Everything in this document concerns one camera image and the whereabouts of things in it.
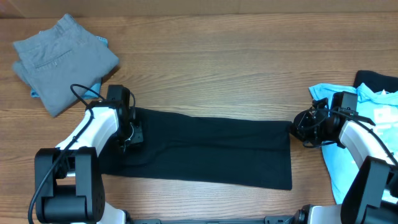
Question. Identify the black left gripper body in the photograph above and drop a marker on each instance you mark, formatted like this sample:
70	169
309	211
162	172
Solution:
132	134

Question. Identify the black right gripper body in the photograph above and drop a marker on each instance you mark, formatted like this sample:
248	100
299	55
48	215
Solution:
316	135

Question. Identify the black t-shirt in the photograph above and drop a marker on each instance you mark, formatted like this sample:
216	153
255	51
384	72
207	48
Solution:
222	150

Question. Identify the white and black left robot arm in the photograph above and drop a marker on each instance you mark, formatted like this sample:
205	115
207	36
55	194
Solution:
68	182

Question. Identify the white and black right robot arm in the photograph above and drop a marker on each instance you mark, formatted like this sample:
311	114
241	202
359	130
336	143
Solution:
363	204

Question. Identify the folded blue garment under trousers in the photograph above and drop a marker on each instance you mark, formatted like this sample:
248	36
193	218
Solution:
96	87

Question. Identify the light blue t-shirt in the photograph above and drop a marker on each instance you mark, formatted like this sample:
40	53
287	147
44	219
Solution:
381	107

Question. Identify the dark garment under blue shirt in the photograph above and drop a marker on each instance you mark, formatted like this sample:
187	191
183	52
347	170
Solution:
376	81

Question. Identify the folded grey trousers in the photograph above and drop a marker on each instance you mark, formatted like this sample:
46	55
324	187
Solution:
54	59

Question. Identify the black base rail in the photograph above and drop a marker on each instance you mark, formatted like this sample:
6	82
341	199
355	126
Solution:
283	219

